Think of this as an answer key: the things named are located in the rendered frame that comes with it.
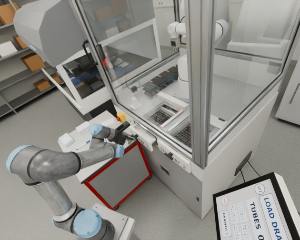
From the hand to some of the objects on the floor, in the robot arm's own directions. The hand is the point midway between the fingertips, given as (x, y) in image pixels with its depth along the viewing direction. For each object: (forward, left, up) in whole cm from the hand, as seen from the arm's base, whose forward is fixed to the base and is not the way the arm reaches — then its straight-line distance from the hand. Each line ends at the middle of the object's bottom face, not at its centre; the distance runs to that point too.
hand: (133, 137), depth 127 cm
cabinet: (+53, -36, -88) cm, 109 cm away
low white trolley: (+7, +42, -93) cm, 102 cm away
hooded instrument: (+129, +125, -90) cm, 201 cm away
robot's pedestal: (-57, -7, -94) cm, 110 cm away
